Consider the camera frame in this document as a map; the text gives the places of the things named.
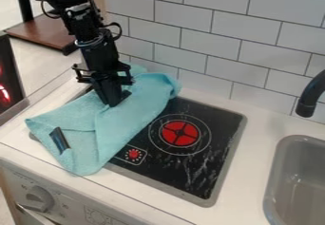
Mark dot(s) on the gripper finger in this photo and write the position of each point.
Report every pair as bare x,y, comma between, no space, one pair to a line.
122,93
106,92

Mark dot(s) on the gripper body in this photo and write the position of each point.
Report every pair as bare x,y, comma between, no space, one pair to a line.
100,57

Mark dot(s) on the light blue cloth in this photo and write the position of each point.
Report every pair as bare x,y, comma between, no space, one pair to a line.
127,124

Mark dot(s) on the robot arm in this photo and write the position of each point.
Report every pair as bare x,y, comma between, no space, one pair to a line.
70,1

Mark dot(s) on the brown wooden table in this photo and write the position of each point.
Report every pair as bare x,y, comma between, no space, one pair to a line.
42,32

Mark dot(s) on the toy stove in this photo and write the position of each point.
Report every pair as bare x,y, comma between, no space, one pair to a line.
190,153

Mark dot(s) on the tap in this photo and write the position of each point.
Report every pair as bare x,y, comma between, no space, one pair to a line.
311,97

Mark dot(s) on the toy sink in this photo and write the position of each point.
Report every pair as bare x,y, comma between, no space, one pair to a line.
298,184

